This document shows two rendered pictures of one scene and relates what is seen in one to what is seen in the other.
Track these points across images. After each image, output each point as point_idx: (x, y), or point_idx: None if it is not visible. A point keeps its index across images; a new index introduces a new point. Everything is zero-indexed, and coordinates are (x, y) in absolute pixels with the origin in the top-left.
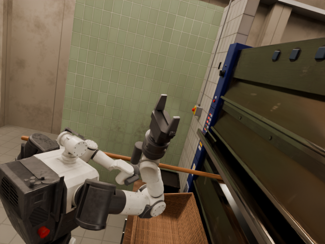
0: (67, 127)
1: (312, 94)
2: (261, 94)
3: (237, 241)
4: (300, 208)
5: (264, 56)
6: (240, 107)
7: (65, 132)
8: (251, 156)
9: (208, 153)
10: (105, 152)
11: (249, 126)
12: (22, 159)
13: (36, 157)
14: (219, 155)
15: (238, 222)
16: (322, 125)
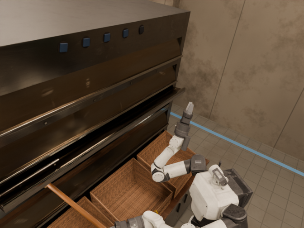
0: (224, 176)
1: None
2: (60, 85)
3: (96, 160)
4: (125, 102)
5: (42, 53)
6: (58, 111)
7: (224, 177)
8: (86, 123)
9: (75, 165)
10: None
11: (66, 114)
12: (242, 192)
13: (235, 193)
14: (70, 157)
15: (97, 153)
16: (120, 70)
